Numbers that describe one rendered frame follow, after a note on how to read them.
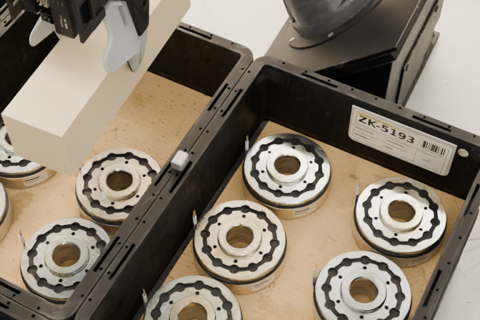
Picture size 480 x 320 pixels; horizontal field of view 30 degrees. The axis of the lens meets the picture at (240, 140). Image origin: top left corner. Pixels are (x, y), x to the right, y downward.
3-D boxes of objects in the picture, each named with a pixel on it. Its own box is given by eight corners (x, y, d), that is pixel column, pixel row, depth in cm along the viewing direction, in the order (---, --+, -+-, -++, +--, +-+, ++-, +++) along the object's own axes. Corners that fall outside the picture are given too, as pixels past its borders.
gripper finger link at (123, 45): (108, 105, 82) (68, 28, 75) (138, 61, 85) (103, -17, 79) (136, 109, 80) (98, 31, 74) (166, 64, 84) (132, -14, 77)
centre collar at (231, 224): (228, 213, 100) (228, 211, 100) (268, 228, 99) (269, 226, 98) (209, 248, 97) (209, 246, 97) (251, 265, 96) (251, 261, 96)
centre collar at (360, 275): (348, 265, 96) (348, 262, 96) (392, 281, 95) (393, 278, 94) (333, 303, 93) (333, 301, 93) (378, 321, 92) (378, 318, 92)
